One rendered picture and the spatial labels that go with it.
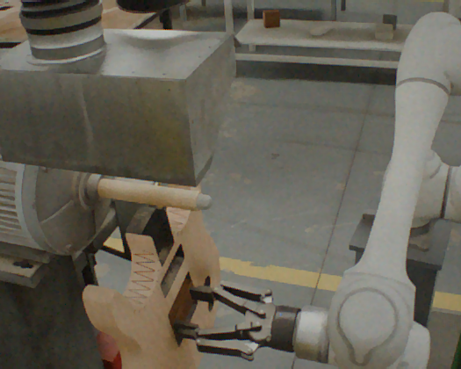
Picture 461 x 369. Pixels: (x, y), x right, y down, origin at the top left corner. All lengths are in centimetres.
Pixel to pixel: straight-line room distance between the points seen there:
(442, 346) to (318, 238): 84
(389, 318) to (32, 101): 52
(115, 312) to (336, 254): 206
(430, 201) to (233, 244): 141
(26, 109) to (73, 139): 7
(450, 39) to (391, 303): 56
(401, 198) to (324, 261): 185
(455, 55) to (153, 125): 62
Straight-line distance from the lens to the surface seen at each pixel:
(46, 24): 72
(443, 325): 248
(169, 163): 68
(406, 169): 95
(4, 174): 95
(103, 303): 77
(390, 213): 83
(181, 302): 99
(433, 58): 109
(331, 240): 283
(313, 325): 91
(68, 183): 95
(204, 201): 89
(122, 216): 128
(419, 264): 167
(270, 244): 280
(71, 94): 71
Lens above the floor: 176
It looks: 32 degrees down
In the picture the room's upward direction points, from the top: 4 degrees counter-clockwise
